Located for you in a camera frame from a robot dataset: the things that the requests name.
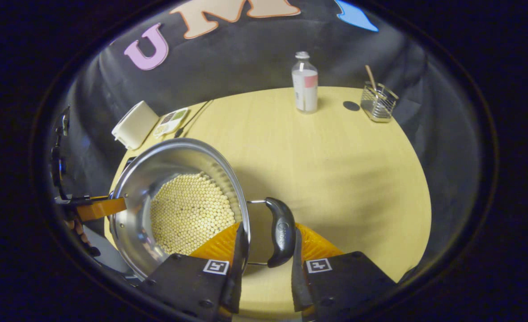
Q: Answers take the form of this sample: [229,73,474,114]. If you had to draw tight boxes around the wire mesh holder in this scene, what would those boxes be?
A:
[361,81,399,123]

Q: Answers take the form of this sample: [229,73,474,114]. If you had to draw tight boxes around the white divided bean dish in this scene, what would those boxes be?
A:
[153,107,189,138]

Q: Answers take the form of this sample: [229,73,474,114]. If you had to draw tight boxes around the stainless steel pot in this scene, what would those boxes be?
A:
[108,138,297,281]

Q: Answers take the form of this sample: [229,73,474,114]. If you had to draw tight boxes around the white toaster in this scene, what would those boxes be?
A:
[111,101,160,150]

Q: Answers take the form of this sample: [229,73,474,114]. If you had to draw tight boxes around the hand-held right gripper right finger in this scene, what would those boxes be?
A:
[291,222,399,314]

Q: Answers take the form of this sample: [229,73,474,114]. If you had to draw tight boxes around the heap of yellow soybeans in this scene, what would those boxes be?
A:
[150,172,238,255]

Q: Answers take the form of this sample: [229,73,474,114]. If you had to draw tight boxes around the black backdrop cloth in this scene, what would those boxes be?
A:
[45,0,484,280]

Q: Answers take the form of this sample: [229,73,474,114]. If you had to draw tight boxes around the black power cable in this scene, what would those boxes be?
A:
[175,99,213,138]

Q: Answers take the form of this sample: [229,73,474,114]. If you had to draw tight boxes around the wooden stick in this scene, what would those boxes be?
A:
[365,65,381,97]

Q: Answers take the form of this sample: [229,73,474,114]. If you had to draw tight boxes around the clear bottle pink label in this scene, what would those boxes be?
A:
[291,51,319,114]

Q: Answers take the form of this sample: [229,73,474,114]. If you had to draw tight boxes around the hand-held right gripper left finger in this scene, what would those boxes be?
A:
[139,222,250,321]

